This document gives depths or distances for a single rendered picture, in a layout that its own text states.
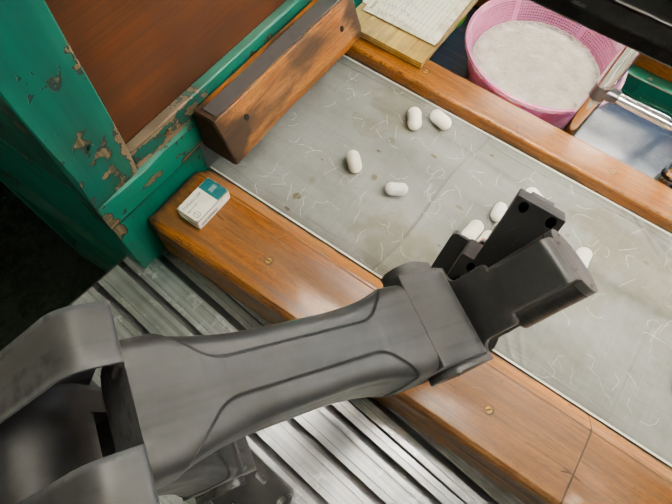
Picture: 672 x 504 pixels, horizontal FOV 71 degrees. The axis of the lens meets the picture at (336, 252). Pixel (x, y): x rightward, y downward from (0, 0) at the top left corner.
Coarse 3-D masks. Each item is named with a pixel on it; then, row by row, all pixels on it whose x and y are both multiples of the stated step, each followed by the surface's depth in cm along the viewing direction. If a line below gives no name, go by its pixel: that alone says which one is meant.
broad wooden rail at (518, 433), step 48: (240, 192) 65; (192, 240) 60; (240, 240) 61; (288, 240) 61; (240, 288) 59; (288, 288) 58; (336, 288) 59; (480, 384) 55; (528, 384) 56; (432, 432) 58; (480, 432) 53; (528, 432) 53; (576, 432) 53; (528, 480) 51; (576, 480) 51; (624, 480) 51
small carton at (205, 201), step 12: (204, 180) 62; (192, 192) 61; (204, 192) 61; (216, 192) 61; (228, 192) 62; (192, 204) 60; (204, 204) 60; (216, 204) 61; (192, 216) 60; (204, 216) 60
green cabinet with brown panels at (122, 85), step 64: (0, 0) 33; (64, 0) 38; (128, 0) 43; (192, 0) 50; (256, 0) 58; (0, 64) 35; (64, 64) 40; (128, 64) 47; (192, 64) 55; (0, 128) 51; (64, 128) 43; (128, 128) 52
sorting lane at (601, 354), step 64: (320, 128) 72; (384, 128) 73; (256, 192) 67; (320, 192) 67; (384, 192) 68; (448, 192) 68; (512, 192) 69; (576, 192) 69; (384, 256) 64; (640, 256) 66; (576, 320) 61; (640, 320) 62; (576, 384) 58; (640, 384) 58; (640, 448) 55
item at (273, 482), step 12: (252, 456) 58; (264, 468) 58; (252, 480) 57; (276, 480) 57; (228, 492) 56; (240, 492) 56; (252, 492) 56; (264, 492) 57; (276, 492) 57; (288, 492) 57
